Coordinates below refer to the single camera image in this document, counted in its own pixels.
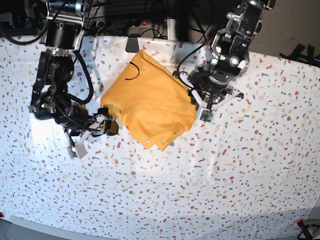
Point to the red-handled clamp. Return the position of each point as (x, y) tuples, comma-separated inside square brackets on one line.
[(305, 233)]

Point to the black table clamp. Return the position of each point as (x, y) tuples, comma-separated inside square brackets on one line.
[(132, 45)]

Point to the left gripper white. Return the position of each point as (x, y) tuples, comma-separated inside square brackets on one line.
[(207, 93)]

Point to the terrazzo pattern tablecloth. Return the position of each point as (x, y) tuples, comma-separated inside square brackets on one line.
[(251, 174)]

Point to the yellow T-shirt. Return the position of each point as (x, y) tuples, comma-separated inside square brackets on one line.
[(150, 103)]

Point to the aluminium frame post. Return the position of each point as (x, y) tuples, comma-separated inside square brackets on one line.
[(171, 29)]

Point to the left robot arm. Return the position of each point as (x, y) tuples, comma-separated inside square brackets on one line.
[(229, 48)]

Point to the black power strip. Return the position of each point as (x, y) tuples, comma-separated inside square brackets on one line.
[(124, 23)]

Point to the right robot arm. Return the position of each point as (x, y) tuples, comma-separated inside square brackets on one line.
[(50, 99)]

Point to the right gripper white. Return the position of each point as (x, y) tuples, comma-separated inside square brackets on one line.
[(102, 124)]

